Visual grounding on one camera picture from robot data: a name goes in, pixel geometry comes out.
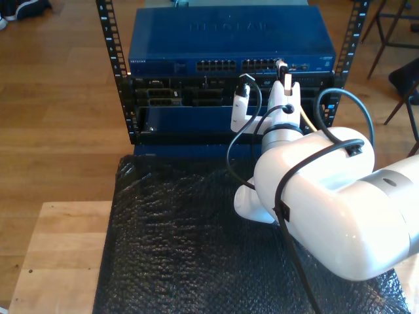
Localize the black bubble wrap mat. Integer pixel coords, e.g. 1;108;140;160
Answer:
92;152;410;314

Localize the blue rack base plate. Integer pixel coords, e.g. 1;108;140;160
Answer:
133;143;263;160

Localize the blue network switch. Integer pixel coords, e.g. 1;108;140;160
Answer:
127;5;337;77

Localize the thin black cable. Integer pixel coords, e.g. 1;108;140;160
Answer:
251;88;376;161
226;73;365;314

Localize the black rack server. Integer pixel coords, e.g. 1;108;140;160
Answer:
130;75;335;107

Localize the navy shoe with white sole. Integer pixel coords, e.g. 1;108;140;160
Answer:
0;0;17;21
14;0;53;21

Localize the yellow network cable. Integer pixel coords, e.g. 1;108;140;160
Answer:
276;58;319;134

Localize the black perforated rack post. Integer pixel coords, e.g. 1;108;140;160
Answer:
95;0;138;145
322;0;373;131

